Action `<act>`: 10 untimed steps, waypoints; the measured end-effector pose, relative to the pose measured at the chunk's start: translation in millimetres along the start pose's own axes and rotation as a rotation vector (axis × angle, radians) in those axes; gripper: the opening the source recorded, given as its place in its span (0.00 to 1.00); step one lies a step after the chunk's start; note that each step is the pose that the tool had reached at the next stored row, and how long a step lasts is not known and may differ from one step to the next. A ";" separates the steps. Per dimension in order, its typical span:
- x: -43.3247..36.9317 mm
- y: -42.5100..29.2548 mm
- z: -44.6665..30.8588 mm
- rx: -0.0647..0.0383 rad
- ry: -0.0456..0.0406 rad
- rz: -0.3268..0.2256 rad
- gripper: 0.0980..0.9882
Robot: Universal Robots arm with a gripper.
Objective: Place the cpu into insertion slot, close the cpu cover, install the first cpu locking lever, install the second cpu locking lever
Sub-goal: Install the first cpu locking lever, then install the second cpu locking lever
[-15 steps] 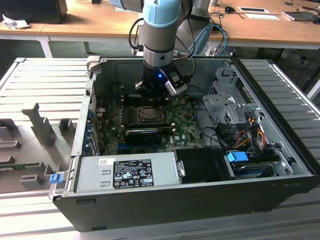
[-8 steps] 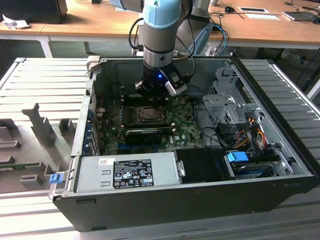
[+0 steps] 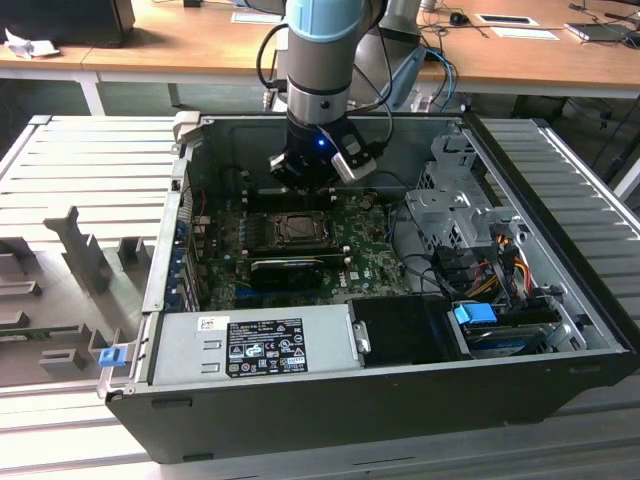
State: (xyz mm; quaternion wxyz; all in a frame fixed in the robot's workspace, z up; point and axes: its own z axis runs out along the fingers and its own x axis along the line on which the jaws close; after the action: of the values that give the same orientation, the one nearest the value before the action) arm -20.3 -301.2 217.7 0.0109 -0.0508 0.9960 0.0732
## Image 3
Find CPU with silver top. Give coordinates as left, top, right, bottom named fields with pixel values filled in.
left=283, top=217, right=322, bottom=243

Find metal socket cover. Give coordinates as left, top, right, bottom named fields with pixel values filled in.
left=273, top=212, right=333, bottom=247

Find black graphics card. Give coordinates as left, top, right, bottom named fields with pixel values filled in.
left=248, top=256, right=329, bottom=292

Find green motherboard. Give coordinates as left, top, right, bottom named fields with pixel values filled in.
left=192, top=192, right=416, bottom=311

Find metal drive cage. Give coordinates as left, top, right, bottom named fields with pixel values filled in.
left=404, top=134, right=531, bottom=261

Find white paper sheet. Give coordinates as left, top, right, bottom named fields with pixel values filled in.
left=230, top=8, right=287, bottom=25
left=489, top=25, right=562, bottom=41

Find wooden desk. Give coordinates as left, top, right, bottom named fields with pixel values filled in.
left=0, top=0, right=640, bottom=119

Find silver power supply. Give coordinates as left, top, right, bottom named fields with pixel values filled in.
left=148, top=303, right=362, bottom=387

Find hard disk in blue carrier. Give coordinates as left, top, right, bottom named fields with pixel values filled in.
left=451, top=303, right=559, bottom=360

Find white framed tablet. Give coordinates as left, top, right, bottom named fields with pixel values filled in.
left=474, top=12, right=539, bottom=26

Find black PC case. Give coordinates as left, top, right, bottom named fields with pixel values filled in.
left=102, top=112, right=632, bottom=466

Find blue plastic latch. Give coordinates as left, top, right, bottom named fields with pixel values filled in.
left=98, top=348, right=126, bottom=370

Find grey parts rack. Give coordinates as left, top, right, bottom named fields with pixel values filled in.
left=0, top=204, right=157, bottom=384

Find black desktop box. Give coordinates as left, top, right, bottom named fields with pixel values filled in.
left=0, top=0, right=136, bottom=50

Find crumpled white paper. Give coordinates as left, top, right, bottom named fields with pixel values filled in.
left=3, top=27, right=61, bottom=60

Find green RAM stick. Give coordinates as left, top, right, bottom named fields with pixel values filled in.
left=0, top=324, right=81, bottom=342

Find grey notebook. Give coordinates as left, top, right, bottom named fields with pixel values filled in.
left=564, top=22, right=634, bottom=45

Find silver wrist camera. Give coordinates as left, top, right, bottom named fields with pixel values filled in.
left=329, top=130, right=380, bottom=184

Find thin black wire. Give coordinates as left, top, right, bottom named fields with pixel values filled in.
left=377, top=171, right=416, bottom=201

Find black camera cable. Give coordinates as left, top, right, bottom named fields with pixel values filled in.
left=255, top=22, right=396, bottom=151

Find blue cable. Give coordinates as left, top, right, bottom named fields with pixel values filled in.
left=424, top=47, right=459, bottom=111

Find black data cable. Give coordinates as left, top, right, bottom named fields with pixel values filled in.
left=388, top=199, right=476, bottom=301

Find coloured power wires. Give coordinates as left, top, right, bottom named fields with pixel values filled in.
left=469, top=244, right=534, bottom=301

